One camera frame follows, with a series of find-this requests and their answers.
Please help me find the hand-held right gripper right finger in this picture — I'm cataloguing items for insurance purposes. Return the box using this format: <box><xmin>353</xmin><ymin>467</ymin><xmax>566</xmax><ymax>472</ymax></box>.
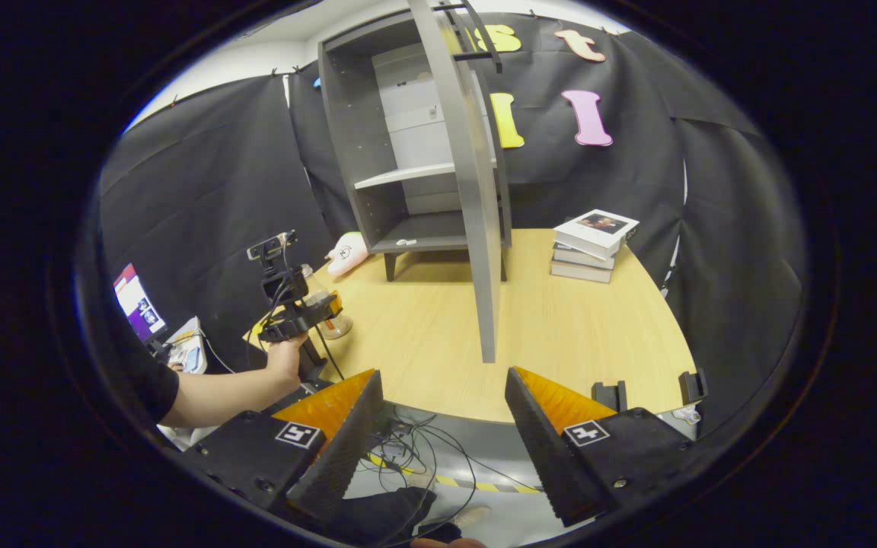
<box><xmin>504</xmin><ymin>366</ymin><xmax>697</xmax><ymax>528</ymax></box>

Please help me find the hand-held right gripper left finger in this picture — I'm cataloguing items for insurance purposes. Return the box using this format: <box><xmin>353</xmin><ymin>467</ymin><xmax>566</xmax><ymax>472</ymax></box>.
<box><xmin>178</xmin><ymin>369</ymin><xmax>384</xmax><ymax>524</ymax></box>

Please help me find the clear bottle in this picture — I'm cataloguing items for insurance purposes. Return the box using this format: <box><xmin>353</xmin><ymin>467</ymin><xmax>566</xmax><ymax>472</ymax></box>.
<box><xmin>301</xmin><ymin>263</ymin><xmax>354</xmax><ymax>341</ymax></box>

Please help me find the dark grey cabinet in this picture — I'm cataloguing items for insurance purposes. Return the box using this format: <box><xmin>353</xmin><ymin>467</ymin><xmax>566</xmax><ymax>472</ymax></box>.
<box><xmin>317</xmin><ymin>9</ymin><xmax>514</xmax><ymax>284</ymax></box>

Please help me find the black table clamp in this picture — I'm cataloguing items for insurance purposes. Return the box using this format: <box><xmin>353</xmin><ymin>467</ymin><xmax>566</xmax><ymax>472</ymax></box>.
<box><xmin>678</xmin><ymin>368</ymin><xmax>710</xmax><ymax>404</ymax></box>
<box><xmin>592</xmin><ymin>380</ymin><xmax>628</xmax><ymax>413</ymax></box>

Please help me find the pink plush toy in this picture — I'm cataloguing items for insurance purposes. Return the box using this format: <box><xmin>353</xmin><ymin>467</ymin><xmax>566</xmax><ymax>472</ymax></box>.
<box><xmin>326</xmin><ymin>231</ymin><xmax>372</xmax><ymax>278</ymax></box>

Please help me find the black backdrop cloth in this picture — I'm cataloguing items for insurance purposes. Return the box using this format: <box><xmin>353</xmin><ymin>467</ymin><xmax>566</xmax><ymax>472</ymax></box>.
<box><xmin>100</xmin><ymin>11</ymin><xmax>808</xmax><ymax>427</ymax></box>

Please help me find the dark trouser leg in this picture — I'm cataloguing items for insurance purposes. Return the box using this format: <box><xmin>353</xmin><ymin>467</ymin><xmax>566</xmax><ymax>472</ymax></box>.
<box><xmin>330</xmin><ymin>487</ymin><xmax>439</xmax><ymax>547</ymax></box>

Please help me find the computer monitor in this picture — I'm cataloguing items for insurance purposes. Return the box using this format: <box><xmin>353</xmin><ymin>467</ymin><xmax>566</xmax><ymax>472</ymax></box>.
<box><xmin>113</xmin><ymin>263</ymin><xmax>169</xmax><ymax>343</ymax></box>

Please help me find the thick grey book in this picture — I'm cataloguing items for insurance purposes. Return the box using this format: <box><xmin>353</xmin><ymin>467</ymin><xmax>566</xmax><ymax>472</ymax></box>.
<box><xmin>549</xmin><ymin>260</ymin><xmax>614</xmax><ymax>285</ymax></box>

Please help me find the thin grey book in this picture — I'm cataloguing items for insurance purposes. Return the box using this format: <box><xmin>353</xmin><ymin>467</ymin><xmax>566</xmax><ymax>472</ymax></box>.
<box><xmin>552</xmin><ymin>242</ymin><xmax>617</xmax><ymax>270</ymax></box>

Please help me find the white book with photo cover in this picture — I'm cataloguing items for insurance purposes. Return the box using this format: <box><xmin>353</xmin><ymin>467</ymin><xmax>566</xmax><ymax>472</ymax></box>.
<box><xmin>553</xmin><ymin>209</ymin><xmax>641</xmax><ymax>260</ymax></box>

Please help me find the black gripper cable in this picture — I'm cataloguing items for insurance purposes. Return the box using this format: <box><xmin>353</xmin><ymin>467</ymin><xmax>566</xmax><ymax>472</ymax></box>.
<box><xmin>279</xmin><ymin>236</ymin><xmax>346</xmax><ymax>381</ymax></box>

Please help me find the tangle of black floor cables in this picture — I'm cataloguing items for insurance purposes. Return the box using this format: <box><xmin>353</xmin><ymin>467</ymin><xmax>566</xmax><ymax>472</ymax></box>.
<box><xmin>366</xmin><ymin>407</ymin><xmax>538</xmax><ymax>534</ymax></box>

